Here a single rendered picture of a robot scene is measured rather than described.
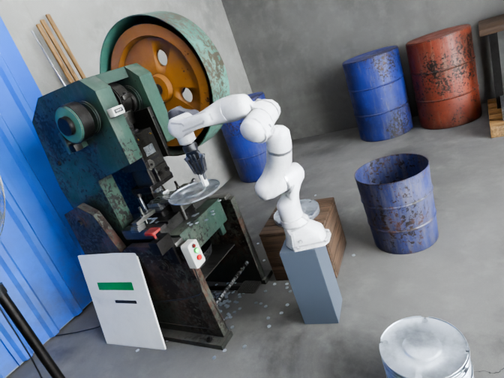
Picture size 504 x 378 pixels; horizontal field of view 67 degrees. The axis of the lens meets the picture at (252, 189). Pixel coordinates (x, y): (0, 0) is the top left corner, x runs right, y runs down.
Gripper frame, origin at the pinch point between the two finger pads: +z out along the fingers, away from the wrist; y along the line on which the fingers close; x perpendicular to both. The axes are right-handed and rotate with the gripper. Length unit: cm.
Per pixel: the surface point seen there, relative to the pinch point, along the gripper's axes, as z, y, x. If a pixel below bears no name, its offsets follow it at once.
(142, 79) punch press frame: -56, -23, 11
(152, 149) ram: -21.1, -27.4, 1.4
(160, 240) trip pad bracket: 14.7, -10.0, -33.2
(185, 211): 15.5, -18.4, -3.8
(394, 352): 62, 89, -39
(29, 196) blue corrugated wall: -12, -148, -12
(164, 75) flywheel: -55, -30, 36
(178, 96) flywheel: -41, -26, 36
